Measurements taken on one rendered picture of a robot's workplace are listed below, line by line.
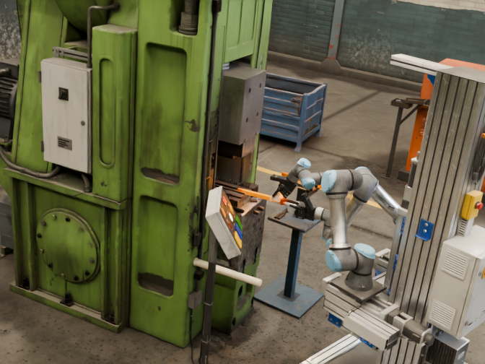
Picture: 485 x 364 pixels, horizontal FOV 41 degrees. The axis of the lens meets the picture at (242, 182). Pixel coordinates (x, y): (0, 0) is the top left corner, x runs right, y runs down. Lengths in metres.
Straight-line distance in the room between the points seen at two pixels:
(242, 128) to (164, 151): 0.48
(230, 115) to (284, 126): 4.08
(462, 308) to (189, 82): 1.84
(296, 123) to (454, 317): 4.73
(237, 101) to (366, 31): 8.06
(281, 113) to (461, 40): 4.30
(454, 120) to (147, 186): 1.81
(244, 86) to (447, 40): 7.81
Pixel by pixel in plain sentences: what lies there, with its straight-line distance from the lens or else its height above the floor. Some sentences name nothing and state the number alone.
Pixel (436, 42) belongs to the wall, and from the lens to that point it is 11.31.
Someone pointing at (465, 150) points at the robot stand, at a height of 1.70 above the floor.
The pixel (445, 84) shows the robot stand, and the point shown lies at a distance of 3.22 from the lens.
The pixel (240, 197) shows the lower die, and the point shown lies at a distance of 4.03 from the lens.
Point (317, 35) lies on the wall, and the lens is 12.05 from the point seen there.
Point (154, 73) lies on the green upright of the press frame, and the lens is 3.75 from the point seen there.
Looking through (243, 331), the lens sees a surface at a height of 0.00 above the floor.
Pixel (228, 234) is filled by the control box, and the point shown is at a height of 1.07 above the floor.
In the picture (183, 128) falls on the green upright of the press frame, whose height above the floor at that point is 1.48.
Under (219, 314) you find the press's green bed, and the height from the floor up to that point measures 0.13.
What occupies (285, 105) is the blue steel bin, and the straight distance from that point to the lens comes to 7.79.
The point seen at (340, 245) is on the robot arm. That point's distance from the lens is 3.43.
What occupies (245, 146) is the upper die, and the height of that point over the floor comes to 1.33.
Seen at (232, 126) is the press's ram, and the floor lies 1.47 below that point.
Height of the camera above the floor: 2.66
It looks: 23 degrees down
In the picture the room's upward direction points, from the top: 5 degrees clockwise
